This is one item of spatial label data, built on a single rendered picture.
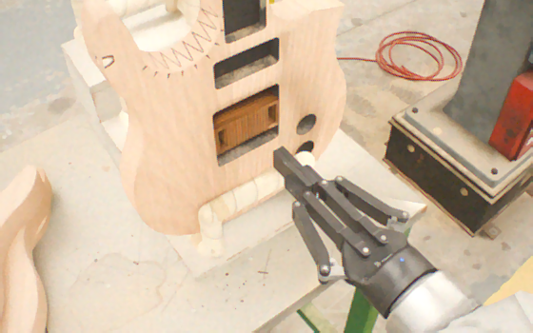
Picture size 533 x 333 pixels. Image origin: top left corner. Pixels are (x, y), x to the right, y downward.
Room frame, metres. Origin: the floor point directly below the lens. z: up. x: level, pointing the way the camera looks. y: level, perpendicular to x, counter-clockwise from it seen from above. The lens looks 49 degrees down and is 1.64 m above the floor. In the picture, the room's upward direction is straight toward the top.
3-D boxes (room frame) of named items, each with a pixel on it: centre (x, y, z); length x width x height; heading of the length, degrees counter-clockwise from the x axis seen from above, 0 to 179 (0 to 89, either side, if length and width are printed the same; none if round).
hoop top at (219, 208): (0.48, 0.02, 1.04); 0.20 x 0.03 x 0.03; 126
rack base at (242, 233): (0.52, 0.05, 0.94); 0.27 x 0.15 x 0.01; 127
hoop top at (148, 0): (0.74, 0.20, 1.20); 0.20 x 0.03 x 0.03; 126
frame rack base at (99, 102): (0.77, 0.22, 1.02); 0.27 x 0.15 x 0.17; 127
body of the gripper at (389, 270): (0.29, -0.12, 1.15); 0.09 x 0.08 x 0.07; 35
